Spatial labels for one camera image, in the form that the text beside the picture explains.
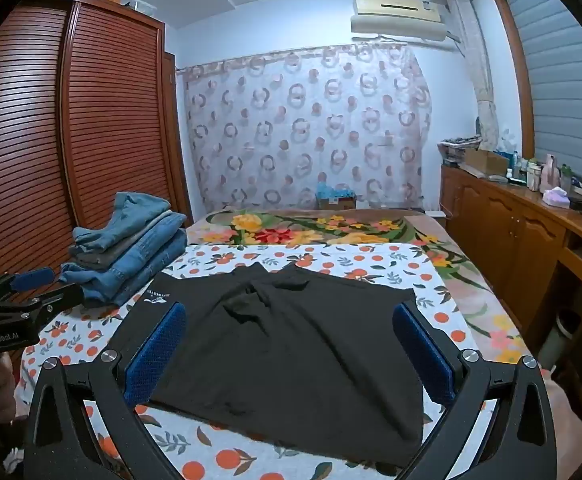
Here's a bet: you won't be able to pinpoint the purple tissue pack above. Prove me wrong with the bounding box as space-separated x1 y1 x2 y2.
542 186 570 208

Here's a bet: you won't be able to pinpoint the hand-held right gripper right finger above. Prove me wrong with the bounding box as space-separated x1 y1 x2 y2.
392 302 558 480

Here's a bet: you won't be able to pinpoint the light blue jeans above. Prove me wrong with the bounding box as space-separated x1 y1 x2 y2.
72 191 188 261

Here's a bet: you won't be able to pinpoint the grey window blind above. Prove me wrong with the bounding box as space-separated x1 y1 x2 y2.
498 0 582 186

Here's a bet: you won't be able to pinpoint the wooden slatted wardrobe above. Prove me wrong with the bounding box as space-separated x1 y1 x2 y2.
0 0 194 311

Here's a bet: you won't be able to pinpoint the tied beige curtain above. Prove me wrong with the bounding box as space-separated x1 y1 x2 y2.
446 0 502 153

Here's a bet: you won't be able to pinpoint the ring pattern curtain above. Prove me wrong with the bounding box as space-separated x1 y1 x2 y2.
177 44 432 211

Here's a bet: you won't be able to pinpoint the wooden sideboard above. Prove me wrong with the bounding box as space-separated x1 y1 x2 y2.
440 162 582 341

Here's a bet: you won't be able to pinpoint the grey pants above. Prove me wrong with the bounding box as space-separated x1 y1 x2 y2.
73 240 139 268

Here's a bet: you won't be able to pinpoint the orange print bed sheet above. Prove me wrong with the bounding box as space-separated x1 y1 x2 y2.
13 242 479 480

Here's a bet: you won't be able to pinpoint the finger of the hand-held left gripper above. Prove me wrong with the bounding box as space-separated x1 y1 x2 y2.
0 282 84 322
0 267 58 306

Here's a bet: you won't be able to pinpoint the floral blanket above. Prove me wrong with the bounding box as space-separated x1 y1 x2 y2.
186 208 527 366

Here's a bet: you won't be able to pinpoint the printed cardboard box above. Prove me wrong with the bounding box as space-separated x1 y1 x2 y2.
317 195 358 211

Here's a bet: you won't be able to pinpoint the plain cardboard box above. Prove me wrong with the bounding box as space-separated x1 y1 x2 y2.
464 147 509 177

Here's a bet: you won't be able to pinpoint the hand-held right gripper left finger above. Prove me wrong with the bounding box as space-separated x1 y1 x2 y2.
23 302 189 480

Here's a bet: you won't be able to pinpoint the white air conditioner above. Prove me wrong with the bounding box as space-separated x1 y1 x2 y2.
349 0 449 43

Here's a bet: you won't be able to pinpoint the blue denim jeans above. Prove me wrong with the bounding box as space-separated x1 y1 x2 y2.
58 230 188 309

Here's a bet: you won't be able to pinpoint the pink bottle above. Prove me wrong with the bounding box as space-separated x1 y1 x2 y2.
541 154 562 193

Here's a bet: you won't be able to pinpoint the blue plastic bag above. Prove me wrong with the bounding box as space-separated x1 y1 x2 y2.
316 182 354 200

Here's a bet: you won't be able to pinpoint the black pants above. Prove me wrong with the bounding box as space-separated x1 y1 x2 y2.
105 261 434 476

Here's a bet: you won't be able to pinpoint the cluster of small bottles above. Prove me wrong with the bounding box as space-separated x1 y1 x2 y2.
507 152 543 192

